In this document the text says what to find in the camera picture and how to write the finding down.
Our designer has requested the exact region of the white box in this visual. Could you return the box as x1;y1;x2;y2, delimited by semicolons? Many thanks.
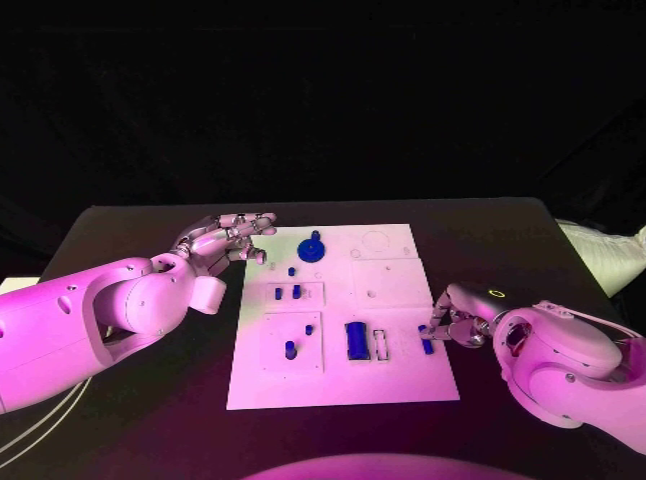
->
0;276;41;299

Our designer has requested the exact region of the white sack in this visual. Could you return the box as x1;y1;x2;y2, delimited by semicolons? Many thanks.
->
553;218;646;299

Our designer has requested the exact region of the white cable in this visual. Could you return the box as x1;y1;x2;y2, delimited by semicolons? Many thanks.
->
534;301;644;339
0;389;86;480
0;375;95;461

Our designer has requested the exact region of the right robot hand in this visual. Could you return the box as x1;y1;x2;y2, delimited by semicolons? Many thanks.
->
417;282;508;349

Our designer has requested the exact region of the large blue block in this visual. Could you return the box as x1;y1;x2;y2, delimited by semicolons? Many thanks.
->
344;321;370;362

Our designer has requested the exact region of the blue gear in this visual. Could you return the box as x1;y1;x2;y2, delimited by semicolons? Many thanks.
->
295;229;327;264

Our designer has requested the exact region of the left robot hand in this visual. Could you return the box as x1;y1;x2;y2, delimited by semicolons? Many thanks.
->
168;212;278;277

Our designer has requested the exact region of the white task board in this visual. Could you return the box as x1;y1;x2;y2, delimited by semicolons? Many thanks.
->
224;223;461;411

